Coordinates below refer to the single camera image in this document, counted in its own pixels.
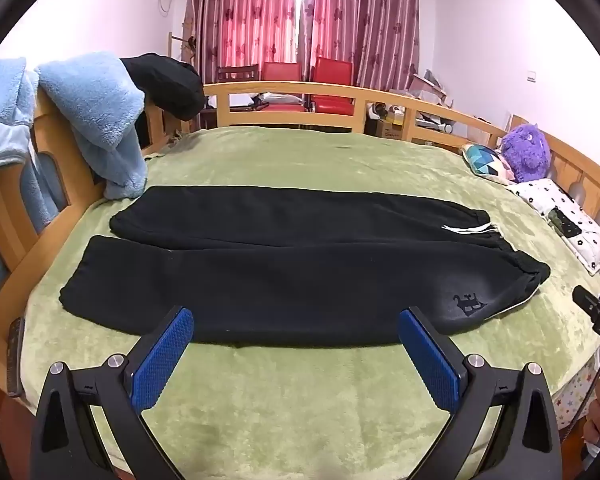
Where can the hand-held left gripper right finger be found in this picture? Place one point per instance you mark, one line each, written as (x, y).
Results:
(430, 365)

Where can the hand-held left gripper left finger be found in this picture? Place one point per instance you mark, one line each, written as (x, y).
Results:
(162, 360)

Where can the black pants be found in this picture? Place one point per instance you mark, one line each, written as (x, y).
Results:
(280, 280)

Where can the star print bedsheet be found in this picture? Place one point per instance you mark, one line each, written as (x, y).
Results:
(575, 395)

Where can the dark cloth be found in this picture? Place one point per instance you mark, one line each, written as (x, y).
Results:
(565, 222)

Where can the white floral pillow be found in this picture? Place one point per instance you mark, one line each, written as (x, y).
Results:
(535, 195)

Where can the purple plush toy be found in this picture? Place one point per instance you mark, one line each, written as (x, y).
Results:
(527, 152)

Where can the geometric patterned pillow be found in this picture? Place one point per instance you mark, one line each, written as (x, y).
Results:
(485, 160)

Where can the cardboard box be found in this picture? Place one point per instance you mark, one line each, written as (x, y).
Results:
(386, 127)

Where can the green blanket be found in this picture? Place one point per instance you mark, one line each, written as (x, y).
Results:
(300, 160)

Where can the light blue fleece garment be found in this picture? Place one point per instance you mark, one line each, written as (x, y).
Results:
(0, 110)
(95, 105)

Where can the black garment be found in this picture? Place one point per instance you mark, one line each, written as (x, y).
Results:
(170, 85)

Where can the grey folded cardboard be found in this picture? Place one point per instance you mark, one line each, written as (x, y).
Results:
(427, 85)

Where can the dark wooden chair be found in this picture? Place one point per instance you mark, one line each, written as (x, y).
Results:
(237, 72)

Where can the red chair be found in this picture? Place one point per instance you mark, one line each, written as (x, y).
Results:
(280, 71)
(332, 70)

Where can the wooden coat rack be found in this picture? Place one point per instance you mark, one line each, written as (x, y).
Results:
(187, 45)

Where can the red striped curtain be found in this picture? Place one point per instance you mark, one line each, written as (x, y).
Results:
(245, 15)
(365, 15)

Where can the wooden bed frame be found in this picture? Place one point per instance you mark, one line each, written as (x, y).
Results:
(290, 91)

